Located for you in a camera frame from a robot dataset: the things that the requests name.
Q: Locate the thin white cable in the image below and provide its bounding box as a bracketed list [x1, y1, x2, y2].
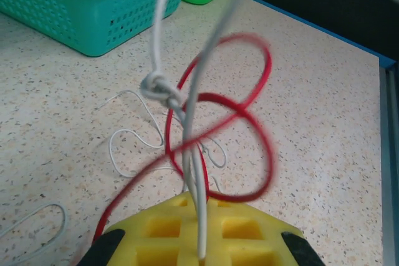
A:
[140, 0, 276, 261]
[95, 88, 228, 192]
[0, 202, 69, 264]

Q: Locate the thin red cable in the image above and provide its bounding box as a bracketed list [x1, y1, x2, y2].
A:
[92, 31, 277, 245]

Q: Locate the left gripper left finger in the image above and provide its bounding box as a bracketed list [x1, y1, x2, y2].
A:
[75, 191, 201, 266]

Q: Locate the teal plastic basket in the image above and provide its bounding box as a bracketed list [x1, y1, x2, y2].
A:
[0, 0, 196, 58]

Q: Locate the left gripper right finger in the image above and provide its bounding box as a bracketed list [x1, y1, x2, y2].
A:
[204, 196, 325, 266]

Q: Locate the blue and aluminium table border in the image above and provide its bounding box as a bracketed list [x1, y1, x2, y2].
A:
[248, 0, 399, 266]

